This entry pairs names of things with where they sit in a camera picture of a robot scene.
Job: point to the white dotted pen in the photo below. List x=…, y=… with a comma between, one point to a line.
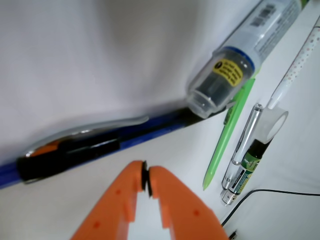
x=293, y=71

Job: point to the dark blue click pen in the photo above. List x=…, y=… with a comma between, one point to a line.
x=73, y=147

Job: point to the black cap marker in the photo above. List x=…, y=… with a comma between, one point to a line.
x=248, y=165

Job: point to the clear tape roll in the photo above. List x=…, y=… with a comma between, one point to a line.
x=269, y=124

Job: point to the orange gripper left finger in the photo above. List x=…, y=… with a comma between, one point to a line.
x=116, y=209

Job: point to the green pen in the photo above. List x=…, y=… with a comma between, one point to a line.
x=230, y=122

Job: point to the blue cap marker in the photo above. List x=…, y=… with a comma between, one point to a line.
x=241, y=55

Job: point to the silver grey pen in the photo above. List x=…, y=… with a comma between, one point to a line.
x=242, y=147

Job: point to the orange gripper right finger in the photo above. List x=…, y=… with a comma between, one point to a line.
x=182, y=212

